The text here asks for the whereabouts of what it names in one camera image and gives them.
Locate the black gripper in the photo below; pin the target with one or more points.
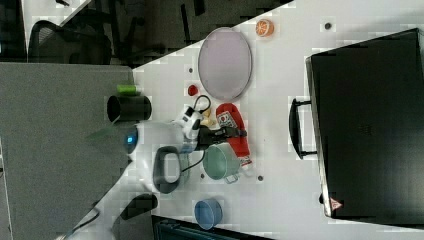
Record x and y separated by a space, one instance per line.
208 137

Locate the red plush ketchup bottle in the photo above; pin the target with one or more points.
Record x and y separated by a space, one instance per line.
228 115

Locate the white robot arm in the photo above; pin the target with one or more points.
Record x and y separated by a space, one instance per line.
149 146

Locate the yellow plush toy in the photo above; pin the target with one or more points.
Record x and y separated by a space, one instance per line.
208 121

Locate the green mug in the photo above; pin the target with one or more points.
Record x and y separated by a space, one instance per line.
221 163

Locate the small red toy fruit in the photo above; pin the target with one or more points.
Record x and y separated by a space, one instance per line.
192 90

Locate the lilac oval plate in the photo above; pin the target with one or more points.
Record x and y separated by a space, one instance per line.
225 64

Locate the blue cup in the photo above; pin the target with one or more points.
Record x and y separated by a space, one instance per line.
208 213

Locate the black cylinder cup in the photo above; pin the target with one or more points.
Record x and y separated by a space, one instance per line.
128 108

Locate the orange slice toy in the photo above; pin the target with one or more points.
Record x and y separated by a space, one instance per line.
264 28

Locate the black cylinder at table edge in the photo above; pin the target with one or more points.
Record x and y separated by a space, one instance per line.
139 205

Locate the green spool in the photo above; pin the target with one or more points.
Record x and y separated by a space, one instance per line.
129 90

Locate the black toaster oven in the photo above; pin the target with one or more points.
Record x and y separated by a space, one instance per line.
367 109

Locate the black office chair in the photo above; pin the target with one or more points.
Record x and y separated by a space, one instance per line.
83 19

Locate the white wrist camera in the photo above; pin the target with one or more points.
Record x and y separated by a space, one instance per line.
189 120

